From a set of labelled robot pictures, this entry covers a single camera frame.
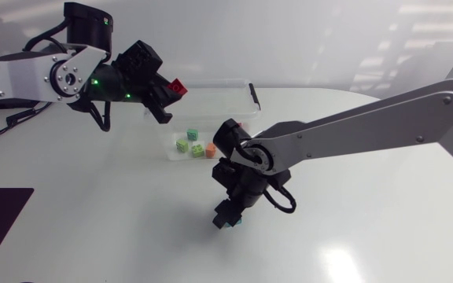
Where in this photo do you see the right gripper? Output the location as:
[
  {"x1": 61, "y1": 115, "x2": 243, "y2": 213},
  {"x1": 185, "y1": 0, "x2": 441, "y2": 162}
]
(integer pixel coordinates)
[{"x1": 212, "y1": 198, "x2": 244, "y2": 230}]

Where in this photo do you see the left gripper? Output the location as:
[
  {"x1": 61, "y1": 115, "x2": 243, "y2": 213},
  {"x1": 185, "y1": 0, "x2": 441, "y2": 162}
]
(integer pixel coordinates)
[{"x1": 127, "y1": 72, "x2": 189, "y2": 125}]

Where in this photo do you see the red toy brick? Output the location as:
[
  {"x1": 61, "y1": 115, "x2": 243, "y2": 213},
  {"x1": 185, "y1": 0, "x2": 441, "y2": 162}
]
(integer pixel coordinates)
[{"x1": 167, "y1": 78, "x2": 189, "y2": 97}]

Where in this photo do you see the clear plastic container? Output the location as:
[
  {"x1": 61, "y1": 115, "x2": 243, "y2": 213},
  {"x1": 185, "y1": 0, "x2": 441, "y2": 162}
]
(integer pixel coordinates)
[{"x1": 142, "y1": 78, "x2": 262, "y2": 162}]

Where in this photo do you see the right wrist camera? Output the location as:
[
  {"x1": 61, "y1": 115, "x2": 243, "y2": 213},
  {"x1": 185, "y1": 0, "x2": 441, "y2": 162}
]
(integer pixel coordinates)
[{"x1": 211, "y1": 157, "x2": 238, "y2": 190}]

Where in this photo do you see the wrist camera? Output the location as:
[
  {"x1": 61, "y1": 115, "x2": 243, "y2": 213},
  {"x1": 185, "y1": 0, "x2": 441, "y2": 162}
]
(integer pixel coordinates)
[
  {"x1": 111, "y1": 39, "x2": 164, "y2": 81},
  {"x1": 211, "y1": 157, "x2": 238, "y2": 190}
]

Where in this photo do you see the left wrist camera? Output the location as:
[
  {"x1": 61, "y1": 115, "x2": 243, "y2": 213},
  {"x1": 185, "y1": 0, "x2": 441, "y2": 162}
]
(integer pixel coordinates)
[{"x1": 111, "y1": 39, "x2": 164, "y2": 81}]

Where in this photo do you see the black cable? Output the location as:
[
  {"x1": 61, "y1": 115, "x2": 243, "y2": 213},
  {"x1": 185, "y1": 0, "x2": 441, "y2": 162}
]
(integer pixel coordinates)
[{"x1": 0, "y1": 101, "x2": 53, "y2": 151}]

